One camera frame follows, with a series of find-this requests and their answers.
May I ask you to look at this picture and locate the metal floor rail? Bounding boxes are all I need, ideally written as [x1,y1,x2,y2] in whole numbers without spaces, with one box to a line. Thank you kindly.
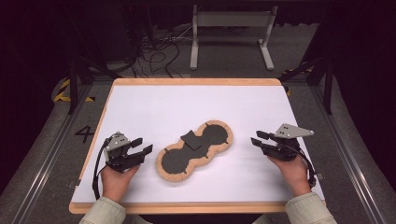
[11,83,93,224]
[310,85,388,224]

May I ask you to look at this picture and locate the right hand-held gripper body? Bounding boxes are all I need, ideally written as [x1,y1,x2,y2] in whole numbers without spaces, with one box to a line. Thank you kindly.
[261,122,315,162]

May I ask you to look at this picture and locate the white metal stand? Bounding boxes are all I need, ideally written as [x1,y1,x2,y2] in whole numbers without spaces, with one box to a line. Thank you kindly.
[189,4,279,72]

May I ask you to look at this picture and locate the black tripod stand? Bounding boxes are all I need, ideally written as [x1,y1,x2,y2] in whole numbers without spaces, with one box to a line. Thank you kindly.
[63,6,123,116]
[277,6,336,116]

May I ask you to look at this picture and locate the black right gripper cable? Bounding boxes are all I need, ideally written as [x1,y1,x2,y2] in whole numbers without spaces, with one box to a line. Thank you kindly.
[291,145,319,189]

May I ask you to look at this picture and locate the person's right hand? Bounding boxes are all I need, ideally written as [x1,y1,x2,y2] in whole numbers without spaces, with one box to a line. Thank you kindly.
[267,154,313,198]

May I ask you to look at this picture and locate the white table sheet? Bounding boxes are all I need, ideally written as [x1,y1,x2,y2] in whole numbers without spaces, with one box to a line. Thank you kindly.
[71,84,326,204]

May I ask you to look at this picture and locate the person's left hand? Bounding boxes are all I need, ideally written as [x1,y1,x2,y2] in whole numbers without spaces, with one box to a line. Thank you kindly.
[100,163,141,203]

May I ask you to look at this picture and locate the black floor cables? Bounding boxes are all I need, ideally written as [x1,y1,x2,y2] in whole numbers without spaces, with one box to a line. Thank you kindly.
[130,25,194,79]

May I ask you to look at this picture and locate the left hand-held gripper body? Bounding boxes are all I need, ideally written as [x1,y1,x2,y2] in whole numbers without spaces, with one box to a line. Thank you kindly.
[104,132,146,174]

